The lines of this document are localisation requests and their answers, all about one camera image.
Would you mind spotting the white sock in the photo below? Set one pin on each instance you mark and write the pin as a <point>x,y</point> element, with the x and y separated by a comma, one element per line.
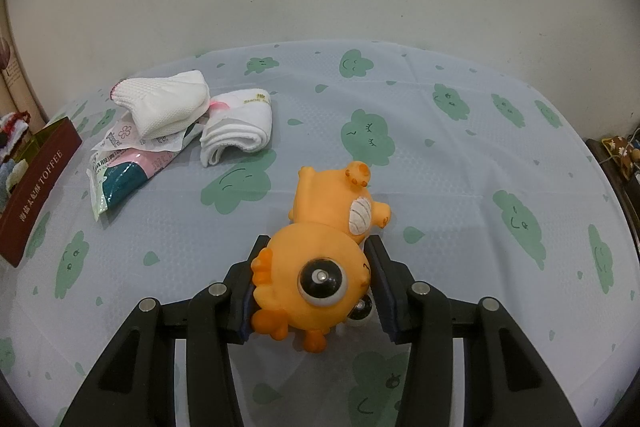
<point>160,107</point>

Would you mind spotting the pink teal wipes packet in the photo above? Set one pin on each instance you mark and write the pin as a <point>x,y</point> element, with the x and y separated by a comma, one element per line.
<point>125,179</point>

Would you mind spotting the orange rubber toy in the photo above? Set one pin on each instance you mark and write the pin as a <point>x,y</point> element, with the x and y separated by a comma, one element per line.
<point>295,267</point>

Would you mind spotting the dark wooden cabinet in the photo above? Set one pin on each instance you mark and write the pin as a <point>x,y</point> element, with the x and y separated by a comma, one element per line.
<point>617,202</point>

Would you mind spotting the white towel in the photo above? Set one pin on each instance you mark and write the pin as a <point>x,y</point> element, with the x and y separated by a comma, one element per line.
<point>235,132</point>

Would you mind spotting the red tin box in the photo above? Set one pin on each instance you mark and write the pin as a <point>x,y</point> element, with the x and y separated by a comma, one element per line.
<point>40,187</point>

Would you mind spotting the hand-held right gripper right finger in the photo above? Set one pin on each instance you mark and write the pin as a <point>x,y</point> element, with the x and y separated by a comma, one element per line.
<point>385,307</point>

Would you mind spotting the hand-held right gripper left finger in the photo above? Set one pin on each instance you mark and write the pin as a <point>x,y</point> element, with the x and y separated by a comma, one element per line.
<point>245,322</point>

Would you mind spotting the beige flower print curtain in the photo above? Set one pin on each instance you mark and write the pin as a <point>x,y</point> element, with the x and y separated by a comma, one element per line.
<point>20,72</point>

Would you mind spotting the red white cloth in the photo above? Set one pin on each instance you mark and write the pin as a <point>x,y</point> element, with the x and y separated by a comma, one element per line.
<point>12,124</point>

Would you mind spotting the white flower print packet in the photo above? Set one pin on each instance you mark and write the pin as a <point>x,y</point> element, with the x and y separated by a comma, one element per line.
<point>125,132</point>

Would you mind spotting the brown flowered ornament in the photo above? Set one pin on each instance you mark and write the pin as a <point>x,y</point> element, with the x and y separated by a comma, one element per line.
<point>622,152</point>

